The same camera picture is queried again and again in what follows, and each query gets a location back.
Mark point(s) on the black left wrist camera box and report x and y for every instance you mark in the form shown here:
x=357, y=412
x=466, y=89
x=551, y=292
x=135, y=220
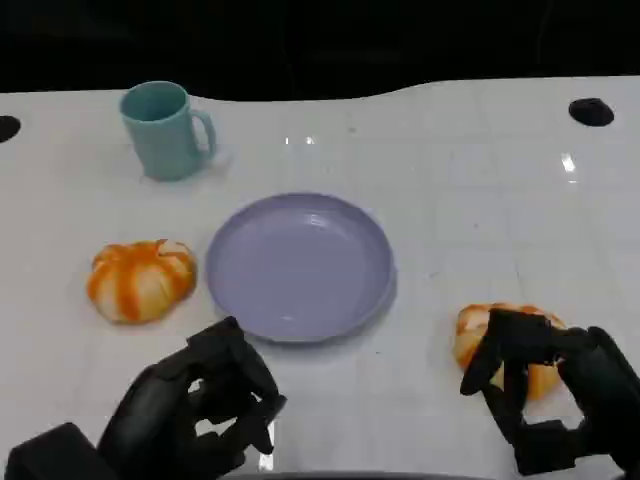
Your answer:
x=55, y=457

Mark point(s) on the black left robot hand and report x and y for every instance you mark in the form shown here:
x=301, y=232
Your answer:
x=155, y=400

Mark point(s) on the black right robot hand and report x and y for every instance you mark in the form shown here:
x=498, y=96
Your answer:
x=605, y=385

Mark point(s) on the orange and white bread roll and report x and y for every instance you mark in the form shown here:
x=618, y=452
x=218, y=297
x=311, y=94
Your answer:
x=140, y=282
x=470, y=335

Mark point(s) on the pale green mug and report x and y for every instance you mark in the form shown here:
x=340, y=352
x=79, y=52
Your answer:
x=160, y=145

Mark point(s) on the lilac plate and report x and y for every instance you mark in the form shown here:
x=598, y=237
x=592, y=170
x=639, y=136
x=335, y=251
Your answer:
x=300, y=270

